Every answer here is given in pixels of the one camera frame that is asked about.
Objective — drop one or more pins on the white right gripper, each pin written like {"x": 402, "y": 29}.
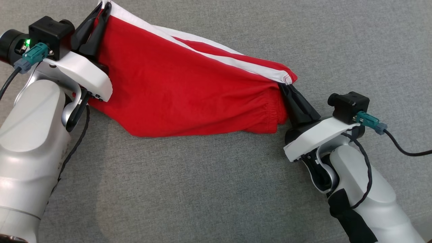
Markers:
{"x": 317, "y": 136}

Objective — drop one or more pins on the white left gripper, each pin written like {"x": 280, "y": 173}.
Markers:
{"x": 84, "y": 74}

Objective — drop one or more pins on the red shorts with white stripe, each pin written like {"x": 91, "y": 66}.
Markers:
{"x": 189, "y": 91}

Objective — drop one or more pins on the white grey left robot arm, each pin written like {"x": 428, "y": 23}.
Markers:
{"x": 27, "y": 135}

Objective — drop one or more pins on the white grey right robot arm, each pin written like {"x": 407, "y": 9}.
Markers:
{"x": 384, "y": 209}

